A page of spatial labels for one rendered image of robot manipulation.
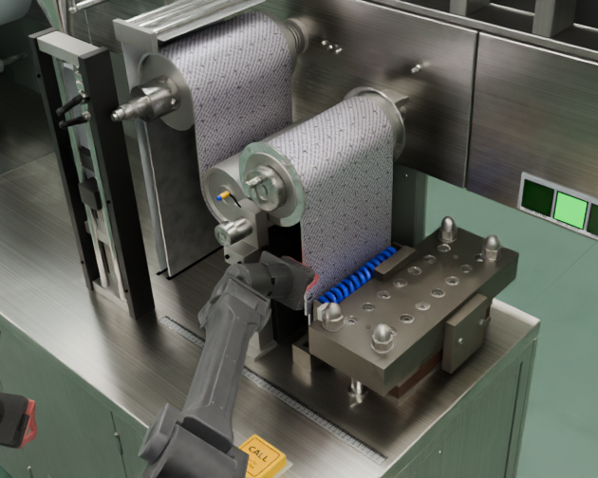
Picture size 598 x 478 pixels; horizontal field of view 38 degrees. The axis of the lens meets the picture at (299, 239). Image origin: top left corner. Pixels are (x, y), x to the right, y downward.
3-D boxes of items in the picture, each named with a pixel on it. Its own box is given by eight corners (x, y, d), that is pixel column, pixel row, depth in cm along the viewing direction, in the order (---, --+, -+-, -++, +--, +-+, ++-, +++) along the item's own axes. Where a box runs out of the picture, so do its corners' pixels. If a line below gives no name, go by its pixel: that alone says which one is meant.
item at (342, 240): (305, 314, 148) (300, 227, 138) (388, 252, 162) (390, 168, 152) (307, 316, 148) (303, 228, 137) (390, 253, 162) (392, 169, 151)
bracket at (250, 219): (233, 353, 157) (216, 213, 140) (257, 335, 161) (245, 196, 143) (252, 364, 154) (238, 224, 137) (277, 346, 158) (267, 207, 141)
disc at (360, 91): (333, 139, 161) (345, 72, 151) (335, 138, 161) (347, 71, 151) (395, 179, 154) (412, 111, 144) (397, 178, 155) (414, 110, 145)
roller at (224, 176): (205, 215, 156) (197, 157, 149) (300, 160, 171) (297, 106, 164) (252, 240, 149) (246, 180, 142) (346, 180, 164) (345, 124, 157)
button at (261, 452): (224, 468, 135) (223, 458, 134) (255, 443, 139) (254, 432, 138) (255, 492, 131) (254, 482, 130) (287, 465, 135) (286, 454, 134)
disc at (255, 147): (234, 196, 146) (241, 126, 136) (237, 195, 146) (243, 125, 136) (298, 243, 139) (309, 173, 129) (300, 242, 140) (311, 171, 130)
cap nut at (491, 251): (476, 256, 156) (478, 235, 154) (488, 247, 159) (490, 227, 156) (494, 264, 154) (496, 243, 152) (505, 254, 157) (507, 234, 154)
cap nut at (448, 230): (434, 237, 162) (435, 217, 159) (445, 229, 164) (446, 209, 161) (450, 244, 160) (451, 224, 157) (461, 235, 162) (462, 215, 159)
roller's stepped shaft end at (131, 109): (108, 123, 143) (104, 106, 141) (137, 111, 146) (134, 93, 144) (120, 129, 141) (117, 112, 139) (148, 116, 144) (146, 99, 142)
